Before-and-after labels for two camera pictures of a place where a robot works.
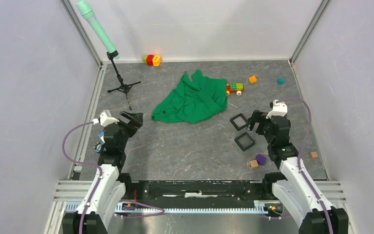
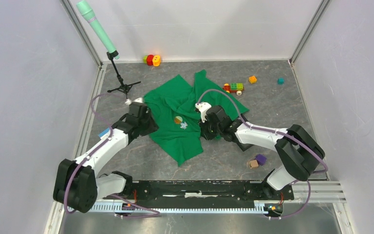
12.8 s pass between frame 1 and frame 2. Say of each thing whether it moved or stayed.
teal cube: stayed
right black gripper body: moved
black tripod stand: stayed
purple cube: stayed
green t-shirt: moved
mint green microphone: stayed
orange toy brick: stayed
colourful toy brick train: stayed
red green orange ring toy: stayed
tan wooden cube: stayed
